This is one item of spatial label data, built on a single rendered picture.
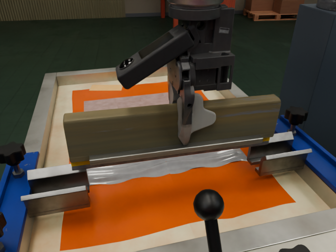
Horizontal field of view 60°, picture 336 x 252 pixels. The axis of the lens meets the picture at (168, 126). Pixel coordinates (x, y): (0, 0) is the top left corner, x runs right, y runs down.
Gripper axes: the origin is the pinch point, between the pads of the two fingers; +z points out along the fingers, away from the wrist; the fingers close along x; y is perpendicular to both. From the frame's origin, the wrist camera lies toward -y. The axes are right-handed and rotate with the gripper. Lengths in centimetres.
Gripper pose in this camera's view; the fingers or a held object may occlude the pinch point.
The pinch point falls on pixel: (177, 132)
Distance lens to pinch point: 49.3
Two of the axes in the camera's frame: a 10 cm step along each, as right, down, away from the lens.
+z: 0.0, 8.5, 5.2
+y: 9.7, -1.3, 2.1
